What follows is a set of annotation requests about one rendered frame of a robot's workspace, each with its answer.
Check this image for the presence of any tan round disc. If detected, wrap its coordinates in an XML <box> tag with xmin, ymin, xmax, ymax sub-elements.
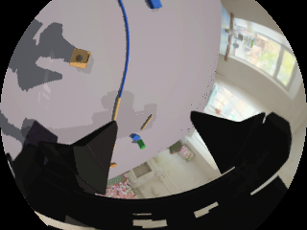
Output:
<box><xmin>110</xmin><ymin>162</ymin><xmax>116</xmax><ymax>168</ymax></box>

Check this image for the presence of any green block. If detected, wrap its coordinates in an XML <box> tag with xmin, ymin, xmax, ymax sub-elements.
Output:
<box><xmin>138</xmin><ymin>139</ymin><xmax>146</xmax><ymax>149</ymax></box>

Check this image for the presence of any brown wooden block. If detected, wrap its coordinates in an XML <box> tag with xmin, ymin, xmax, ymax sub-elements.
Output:
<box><xmin>69</xmin><ymin>47</ymin><xmax>91</xmax><ymax>69</ymax></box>

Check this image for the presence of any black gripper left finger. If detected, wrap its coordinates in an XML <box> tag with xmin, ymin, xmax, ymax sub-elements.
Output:
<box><xmin>38</xmin><ymin>120</ymin><xmax>118</xmax><ymax>196</ymax></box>

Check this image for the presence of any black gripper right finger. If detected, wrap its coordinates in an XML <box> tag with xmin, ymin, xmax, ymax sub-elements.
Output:
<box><xmin>191</xmin><ymin>111</ymin><xmax>265</xmax><ymax>175</ymax></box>

